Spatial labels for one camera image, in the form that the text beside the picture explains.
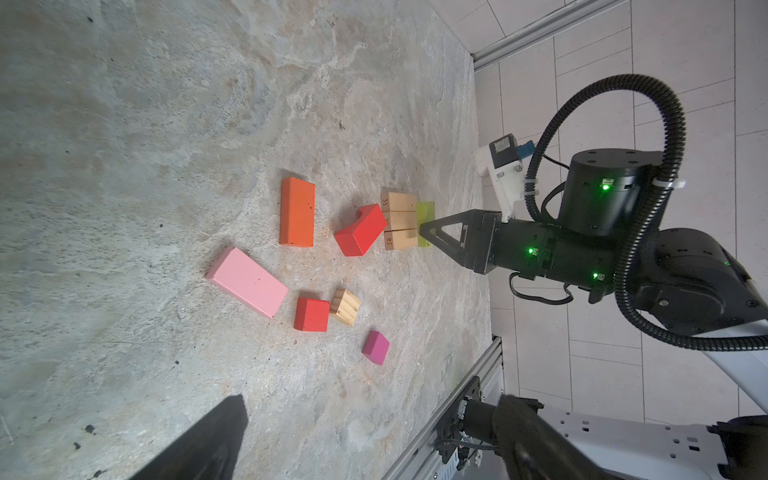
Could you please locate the small striped wood cube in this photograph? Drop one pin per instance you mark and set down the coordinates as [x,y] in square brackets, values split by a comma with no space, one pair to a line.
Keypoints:
[345,306]

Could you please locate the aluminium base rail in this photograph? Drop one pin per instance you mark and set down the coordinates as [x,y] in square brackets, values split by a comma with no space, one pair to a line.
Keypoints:
[441,450]

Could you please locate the small red cube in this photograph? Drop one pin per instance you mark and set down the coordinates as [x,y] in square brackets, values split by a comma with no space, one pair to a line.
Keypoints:
[312,315]

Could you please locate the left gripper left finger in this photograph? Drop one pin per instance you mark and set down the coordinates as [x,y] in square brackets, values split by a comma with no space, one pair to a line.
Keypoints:
[208,450]

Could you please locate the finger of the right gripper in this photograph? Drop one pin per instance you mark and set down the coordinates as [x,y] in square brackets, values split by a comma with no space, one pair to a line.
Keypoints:
[461,251]
[448,229]

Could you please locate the lime green block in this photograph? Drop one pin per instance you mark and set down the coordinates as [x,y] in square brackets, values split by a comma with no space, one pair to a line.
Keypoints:
[425,211]

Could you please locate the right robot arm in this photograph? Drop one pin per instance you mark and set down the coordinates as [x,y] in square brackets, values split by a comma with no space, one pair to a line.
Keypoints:
[696,291]

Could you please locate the orange wood block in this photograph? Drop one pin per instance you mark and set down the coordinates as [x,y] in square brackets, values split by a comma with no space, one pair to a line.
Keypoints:
[297,213]

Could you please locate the red arch block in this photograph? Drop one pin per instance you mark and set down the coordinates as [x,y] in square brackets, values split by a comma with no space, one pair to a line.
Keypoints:
[356,239]

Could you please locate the magenta cube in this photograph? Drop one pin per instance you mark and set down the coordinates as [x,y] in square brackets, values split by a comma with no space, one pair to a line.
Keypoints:
[376,347]

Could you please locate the pink wood block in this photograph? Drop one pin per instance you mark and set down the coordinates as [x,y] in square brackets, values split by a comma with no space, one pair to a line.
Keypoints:
[244,279]

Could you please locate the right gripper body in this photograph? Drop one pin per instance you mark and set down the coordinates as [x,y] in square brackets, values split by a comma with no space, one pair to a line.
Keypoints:
[535,250]

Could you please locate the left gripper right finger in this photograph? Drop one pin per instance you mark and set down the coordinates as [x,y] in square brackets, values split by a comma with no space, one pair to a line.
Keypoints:
[532,449]

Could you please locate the natural wood plank block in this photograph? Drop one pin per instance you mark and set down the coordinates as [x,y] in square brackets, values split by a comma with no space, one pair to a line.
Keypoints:
[398,202]

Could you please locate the natural wood long block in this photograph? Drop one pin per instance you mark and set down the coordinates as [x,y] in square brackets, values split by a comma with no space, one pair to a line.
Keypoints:
[400,239]

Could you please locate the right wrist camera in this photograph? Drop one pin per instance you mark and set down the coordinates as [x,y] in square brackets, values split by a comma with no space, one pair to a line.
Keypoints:
[502,161]

